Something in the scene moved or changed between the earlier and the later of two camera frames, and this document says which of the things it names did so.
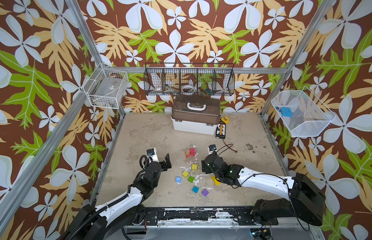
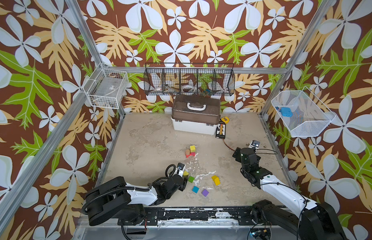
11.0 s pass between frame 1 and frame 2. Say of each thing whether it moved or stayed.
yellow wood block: stayed
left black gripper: moved
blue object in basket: stayed
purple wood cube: stayed
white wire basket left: stayed
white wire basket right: stayed
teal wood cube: stayed
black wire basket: stayed
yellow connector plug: stayed
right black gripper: moved
